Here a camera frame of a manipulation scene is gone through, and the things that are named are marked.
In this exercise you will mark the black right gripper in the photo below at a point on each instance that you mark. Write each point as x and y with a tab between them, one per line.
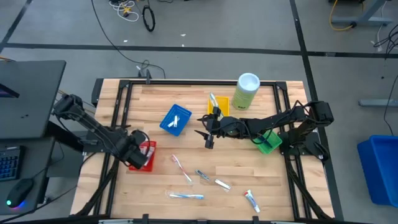
217	129

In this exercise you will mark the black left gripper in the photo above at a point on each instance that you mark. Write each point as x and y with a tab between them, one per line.
138	158

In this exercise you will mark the teal toothbrush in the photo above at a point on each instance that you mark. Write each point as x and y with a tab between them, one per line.
213	100

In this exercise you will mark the blue plastic basket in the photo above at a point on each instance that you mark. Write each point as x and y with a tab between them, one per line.
183	116

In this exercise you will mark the green plastic basket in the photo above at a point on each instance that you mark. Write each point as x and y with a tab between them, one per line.
264	149

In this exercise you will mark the white red toothpaste tube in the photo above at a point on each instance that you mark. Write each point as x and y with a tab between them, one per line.
251	200

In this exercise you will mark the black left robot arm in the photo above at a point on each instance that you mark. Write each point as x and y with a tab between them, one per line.
93	127

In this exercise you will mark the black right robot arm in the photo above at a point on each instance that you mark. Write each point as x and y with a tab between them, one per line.
273	119

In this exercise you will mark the red plastic basket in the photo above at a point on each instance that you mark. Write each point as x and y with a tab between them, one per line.
153	163

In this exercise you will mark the yellow plastic basket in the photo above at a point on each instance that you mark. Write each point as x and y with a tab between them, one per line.
224	104

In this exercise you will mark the red toothbrush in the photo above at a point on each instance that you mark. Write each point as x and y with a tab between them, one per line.
182	168

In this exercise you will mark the green wipes canister white lid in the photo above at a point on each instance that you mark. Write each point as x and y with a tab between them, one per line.
245	93

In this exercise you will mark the blue white wrapped toothbrush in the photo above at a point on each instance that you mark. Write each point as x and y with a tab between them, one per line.
186	196

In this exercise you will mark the black control box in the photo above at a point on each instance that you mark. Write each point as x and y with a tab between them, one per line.
97	91

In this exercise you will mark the black computer mouse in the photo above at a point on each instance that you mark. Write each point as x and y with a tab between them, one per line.
20	191

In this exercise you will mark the black desk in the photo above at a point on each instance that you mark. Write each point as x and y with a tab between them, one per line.
31	93

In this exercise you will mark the black keyboard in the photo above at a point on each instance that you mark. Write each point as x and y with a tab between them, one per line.
9	163

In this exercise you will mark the black monitor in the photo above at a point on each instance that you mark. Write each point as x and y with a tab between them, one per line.
7	91

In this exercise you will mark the gray desk foot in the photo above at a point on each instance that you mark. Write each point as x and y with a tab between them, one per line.
379	102

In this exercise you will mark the blue plastic bin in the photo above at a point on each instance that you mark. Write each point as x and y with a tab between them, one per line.
382	171

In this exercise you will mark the gray desk leg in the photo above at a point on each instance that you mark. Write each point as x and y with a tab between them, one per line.
362	20

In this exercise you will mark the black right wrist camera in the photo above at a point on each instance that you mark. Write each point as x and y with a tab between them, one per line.
231	124

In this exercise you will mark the black aluminium table frame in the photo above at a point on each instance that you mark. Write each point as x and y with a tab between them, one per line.
202	82

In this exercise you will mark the silver metal bracket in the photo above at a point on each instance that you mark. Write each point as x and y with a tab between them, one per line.
115	221

